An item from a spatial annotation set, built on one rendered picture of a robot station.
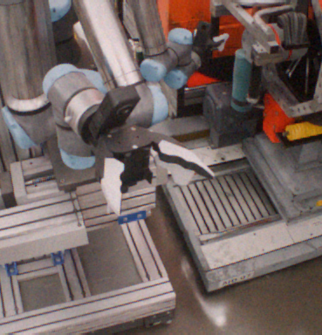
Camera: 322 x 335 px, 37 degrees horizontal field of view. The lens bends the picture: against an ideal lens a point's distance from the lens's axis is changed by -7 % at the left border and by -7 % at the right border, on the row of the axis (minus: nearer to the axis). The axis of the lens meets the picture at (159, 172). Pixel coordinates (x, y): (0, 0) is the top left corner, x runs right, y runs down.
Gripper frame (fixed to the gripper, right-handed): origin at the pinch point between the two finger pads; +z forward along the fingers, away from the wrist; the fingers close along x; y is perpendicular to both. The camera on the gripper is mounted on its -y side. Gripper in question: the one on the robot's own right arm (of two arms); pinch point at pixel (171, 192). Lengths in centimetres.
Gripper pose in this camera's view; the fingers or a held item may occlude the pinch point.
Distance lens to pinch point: 65.7
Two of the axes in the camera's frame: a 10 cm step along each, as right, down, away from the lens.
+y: -1.2, 7.5, 6.5
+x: -8.3, 2.9, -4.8
